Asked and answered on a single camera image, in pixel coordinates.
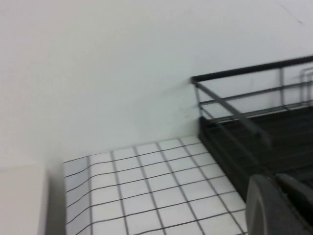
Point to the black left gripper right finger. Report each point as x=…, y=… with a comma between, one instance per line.
x=303, y=200

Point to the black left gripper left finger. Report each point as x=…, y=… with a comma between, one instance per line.
x=266, y=208

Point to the black plastic drip tray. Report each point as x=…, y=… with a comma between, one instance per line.
x=281, y=151

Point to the white black-grid tablecloth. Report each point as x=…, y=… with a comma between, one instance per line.
x=159, y=183

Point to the white box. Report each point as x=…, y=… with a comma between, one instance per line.
x=24, y=200

